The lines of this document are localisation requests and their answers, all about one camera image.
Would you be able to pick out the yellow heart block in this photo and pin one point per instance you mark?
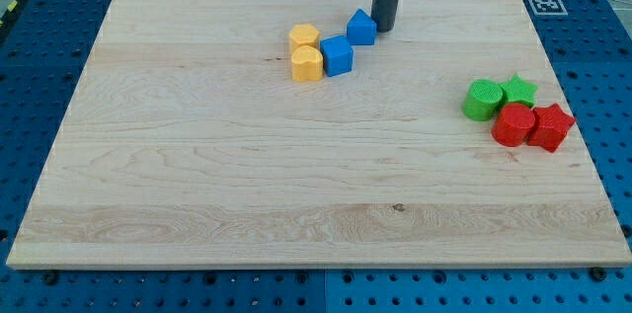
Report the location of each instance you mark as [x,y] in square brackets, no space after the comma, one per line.
[307,64]

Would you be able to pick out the blue cube block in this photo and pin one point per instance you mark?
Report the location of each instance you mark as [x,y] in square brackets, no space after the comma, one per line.
[338,55]

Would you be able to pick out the yellow hexagon block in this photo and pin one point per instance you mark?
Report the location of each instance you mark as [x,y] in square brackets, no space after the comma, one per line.
[301,35]

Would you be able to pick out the blue triangular block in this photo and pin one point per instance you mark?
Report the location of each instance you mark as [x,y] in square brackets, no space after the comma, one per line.
[361,29]

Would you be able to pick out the light wooden board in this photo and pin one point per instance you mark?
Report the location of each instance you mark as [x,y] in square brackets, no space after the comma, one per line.
[187,145]

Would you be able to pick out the green cylinder block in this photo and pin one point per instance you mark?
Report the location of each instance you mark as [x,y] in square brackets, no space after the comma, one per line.
[482,99]

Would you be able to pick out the red cylinder block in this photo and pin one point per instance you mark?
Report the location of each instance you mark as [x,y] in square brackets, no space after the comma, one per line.
[513,124]

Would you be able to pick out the green star block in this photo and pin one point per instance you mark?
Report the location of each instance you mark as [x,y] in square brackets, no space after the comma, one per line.
[516,90]

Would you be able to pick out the red star block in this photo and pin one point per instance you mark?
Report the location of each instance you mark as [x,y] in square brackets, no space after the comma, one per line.
[551,127]

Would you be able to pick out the white fiducial marker tag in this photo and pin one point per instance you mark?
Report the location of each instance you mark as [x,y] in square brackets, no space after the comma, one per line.
[548,7]

